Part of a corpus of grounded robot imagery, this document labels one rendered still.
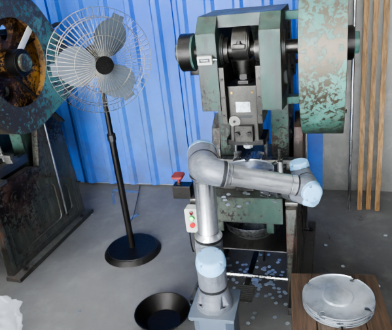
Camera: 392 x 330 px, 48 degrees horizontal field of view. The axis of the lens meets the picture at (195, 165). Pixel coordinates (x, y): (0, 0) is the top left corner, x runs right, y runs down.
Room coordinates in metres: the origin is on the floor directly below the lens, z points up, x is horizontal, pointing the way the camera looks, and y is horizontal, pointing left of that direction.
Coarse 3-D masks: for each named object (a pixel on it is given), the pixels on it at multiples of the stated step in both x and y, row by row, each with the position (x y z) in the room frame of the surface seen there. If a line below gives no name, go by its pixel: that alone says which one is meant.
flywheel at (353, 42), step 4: (352, 24) 2.03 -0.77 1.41; (348, 28) 1.99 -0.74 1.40; (352, 28) 1.98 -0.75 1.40; (348, 32) 1.97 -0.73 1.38; (352, 32) 1.97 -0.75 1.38; (356, 32) 2.00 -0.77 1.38; (348, 36) 1.96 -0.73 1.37; (352, 36) 1.96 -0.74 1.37; (356, 36) 1.98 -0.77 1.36; (348, 40) 1.96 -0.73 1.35; (352, 40) 1.95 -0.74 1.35; (356, 40) 1.97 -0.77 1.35; (348, 44) 1.95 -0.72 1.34; (352, 44) 1.95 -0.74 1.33; (356, 44) 1.97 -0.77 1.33; (348, 48) 1.96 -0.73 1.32; (352, 48) 1.95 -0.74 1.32; (356, 48) 1.97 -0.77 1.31; (348, 52) 1.96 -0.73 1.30; (352, 52) 1.96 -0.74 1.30; (356, 52) 1.99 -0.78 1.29; (348, 56) 1.97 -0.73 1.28; (352, 56) 1.97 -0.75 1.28
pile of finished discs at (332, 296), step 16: (304, 288) 1.54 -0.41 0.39; (320, 288) 1.53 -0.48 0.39; (336, 288) 1.51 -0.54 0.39; (352, 288) 1.50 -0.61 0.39; (368, 288) 1.49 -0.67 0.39; (304, 304) 1.45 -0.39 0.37; (320, 304) 1.43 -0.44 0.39; (336, 304) 1.41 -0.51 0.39; (352, 304) 1.41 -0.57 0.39; (368, 304) 1.40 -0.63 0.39; (320, 320) 1.37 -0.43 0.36; (336, 320) 1.33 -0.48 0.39; (352, 320) 1.32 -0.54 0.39; (368, 320) 1.35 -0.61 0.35
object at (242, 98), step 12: (228, 84) 2.16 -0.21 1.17; (240, 84) 2.13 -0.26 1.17; (252, 84) 2.10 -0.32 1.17; (228, 96) 2.12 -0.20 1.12; (240, 96) 2.10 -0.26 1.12; (252, 96) 2.08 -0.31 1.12; (228, 108) 2.12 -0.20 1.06; (240, 108) 2.10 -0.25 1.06; (252, 108) 2.09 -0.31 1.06; (240, 120) 2.11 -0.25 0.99; (252, 120) 2.09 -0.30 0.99; (240, 132) 2.08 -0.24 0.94; (252, 132) 2.06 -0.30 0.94
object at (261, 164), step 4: (236, 160) 2.08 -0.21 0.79; (240, 160) 2.08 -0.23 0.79; (244, 160) 2.08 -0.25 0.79; (248, 160) 2.07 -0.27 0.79; (252, 160) 2.06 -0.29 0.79; (256, 160) 2.05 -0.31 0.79; (260, 160) 2.04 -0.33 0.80; (264, 160) 2.02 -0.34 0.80; (232, 164) 2.05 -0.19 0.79; (236, 164) 2.04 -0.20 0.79; (240, 164) 2.03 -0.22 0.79; (244, 164) 2.02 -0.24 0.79; (248, 164) 2.01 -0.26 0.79; (252, 164) 2.00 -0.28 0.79; (256, 164) 2.00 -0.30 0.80; (260, 164) 1.99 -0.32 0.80; (264, 164) 1.98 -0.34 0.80; (268, 164) 1.97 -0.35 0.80; (272, 164) 1.95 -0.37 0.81; (256, 168) 1.93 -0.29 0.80; (260, 168) 1.94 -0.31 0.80; (264, 168) 1.93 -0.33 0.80; (268, 168) 1.92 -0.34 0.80; (272, 168) 1.91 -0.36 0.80
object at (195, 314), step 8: (240, 296) 1.48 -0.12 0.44; (192, 304) 1.44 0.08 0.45; (192, 312) 1.40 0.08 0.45; (200, 312) 1.39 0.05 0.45; (232, 312) 1.37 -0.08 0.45; (200, 320) 1.36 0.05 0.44; (208, 320) 1.35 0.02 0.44; (216, 320) 1.34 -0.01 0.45; (224, 320) 1.33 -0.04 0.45; (232, 320) 1.33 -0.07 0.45; (200, 328) 1.37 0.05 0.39; (208, 328) 1.36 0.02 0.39; (216, 328) 1.35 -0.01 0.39; (224, 328) 1.34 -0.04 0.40; (232, 328) 1.36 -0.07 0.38
